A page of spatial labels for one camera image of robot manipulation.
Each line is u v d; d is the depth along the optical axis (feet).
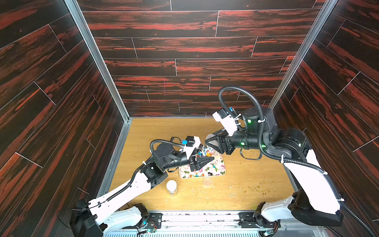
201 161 1.79
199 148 1.94
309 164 1.07
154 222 2.38
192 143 1.65
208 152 1.86
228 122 1.45
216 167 3.03
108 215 1.30
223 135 1.49
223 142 1.45
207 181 2.87
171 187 2.42
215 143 1.62
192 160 1.77
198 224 2.41
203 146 1.89
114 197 1.42
